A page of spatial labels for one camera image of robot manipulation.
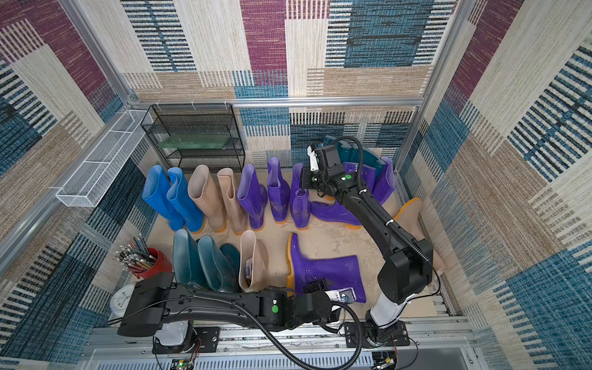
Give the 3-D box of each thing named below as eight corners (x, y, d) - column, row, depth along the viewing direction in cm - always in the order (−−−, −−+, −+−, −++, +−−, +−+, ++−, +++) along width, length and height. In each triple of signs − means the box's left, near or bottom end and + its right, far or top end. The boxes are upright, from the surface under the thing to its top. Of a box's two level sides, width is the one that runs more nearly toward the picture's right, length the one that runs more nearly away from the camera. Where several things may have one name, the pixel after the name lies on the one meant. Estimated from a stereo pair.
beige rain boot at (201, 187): (210, 238, 99) (186, 199, 78) (210, 208, 108) (189, 166, 87) (228, 234, 100) (209, 195, 79) (227, 205, 109) (210, 163, 89)
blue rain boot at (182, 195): (198, 244, 97) (169, 205, 76) (185, 215, 106) (156, 173, 85) (215, 235, 100) (192, 195, 78) (202, 208, 109) (178, 165, 87)
